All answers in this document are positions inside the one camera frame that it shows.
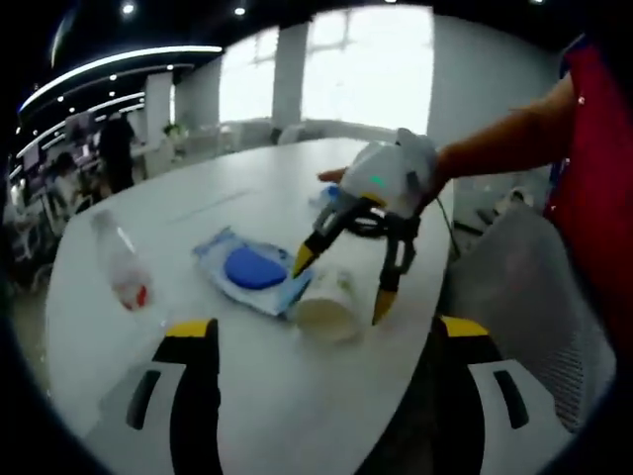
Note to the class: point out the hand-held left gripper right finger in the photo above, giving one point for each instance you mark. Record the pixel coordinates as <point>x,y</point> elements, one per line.
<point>460,396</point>

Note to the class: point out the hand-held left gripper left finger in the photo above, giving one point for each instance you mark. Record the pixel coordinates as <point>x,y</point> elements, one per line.
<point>193,396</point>

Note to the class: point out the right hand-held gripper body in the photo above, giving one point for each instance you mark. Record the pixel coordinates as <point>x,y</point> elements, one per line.
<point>395,173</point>

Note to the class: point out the wipes pack with blue lid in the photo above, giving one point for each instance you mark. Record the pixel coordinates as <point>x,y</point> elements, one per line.
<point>252,269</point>

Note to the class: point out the white paper cup item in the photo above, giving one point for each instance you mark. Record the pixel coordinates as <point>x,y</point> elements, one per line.
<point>326,316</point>

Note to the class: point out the clear bottle with red label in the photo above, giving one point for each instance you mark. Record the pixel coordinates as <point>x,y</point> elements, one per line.
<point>131,292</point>

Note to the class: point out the group of ceiling spotlights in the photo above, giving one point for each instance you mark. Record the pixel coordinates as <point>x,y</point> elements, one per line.
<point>128,8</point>

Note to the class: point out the white table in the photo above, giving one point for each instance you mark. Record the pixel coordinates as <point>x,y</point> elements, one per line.
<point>297,396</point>

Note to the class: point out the green potted plant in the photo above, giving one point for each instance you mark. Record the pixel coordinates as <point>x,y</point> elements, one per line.
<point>174,130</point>

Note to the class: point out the person's red shirt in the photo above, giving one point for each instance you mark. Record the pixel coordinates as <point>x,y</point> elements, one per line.
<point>593,173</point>

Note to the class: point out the curved ceiling light strip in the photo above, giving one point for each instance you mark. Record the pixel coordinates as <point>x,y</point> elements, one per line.
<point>123,57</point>

